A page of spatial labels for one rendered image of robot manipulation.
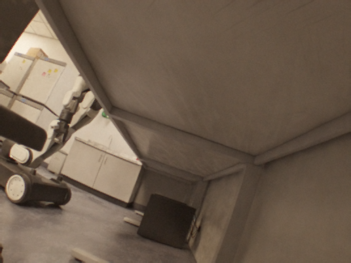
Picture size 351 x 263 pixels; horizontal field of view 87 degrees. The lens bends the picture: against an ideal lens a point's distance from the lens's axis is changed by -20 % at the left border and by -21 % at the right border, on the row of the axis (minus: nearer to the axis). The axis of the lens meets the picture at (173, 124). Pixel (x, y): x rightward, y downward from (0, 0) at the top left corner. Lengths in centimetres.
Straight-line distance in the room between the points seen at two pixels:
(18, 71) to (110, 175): 278
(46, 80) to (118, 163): 203
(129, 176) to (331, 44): 333
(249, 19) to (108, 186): 337
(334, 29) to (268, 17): 10
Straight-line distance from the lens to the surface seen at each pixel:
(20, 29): 98
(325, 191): 70
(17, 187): 161
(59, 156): 427
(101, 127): 439
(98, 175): 362
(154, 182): 408
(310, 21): 38
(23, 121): 54
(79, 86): 160
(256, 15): 38
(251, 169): 108
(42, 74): 452
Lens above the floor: 45
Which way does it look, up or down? 17 degrees up
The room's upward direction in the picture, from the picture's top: 20 degrees clockwise
